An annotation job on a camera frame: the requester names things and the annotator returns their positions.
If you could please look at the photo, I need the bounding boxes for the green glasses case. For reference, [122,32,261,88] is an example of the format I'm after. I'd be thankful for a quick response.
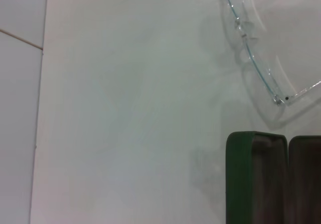
[225,131,321,224]

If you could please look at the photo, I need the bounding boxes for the clear plastic glasses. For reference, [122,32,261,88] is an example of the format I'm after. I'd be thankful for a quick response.
[220,0,321,130]

